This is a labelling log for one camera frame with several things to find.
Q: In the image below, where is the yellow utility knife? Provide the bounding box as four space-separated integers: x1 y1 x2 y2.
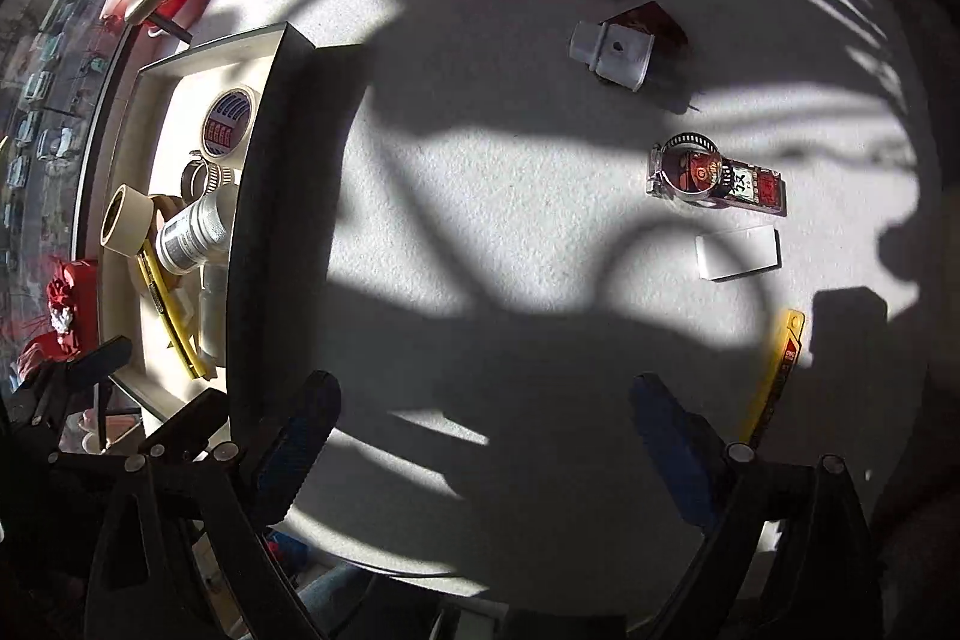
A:
135 239 212 380

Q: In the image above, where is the beige masking tape roll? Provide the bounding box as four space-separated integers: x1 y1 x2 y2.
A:
99 185 155 259

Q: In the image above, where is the yellow blade refill case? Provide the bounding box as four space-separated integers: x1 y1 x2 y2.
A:
739 308 807 450

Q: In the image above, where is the large white bottle grey label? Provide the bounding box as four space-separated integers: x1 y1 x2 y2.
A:
155 184 239 276

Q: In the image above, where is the steel hose clamp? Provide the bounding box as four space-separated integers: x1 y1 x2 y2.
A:
181 158 235 205
646 131 732 205

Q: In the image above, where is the white sticky note pad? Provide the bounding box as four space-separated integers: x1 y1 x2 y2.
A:
695 226 781 281

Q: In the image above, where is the white power adapter plug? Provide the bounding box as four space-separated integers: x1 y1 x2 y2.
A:
569 21 656 92

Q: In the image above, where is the small white bottle yellow label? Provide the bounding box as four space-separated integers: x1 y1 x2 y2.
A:
199 263 228 365

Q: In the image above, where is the red plastic stool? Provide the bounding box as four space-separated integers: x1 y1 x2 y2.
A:
13 259 99 380

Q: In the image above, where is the grey shallow storage tray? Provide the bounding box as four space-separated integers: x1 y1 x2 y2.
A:
73 21 378 442

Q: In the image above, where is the tape roll with blue-red core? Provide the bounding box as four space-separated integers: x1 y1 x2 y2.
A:
200 85 259 169

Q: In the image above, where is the red patterned lighter with cap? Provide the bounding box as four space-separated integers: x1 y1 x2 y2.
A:
647 146 788 216

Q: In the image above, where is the red lighter with gold characters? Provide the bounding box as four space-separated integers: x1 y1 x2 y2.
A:
607 2 688 57

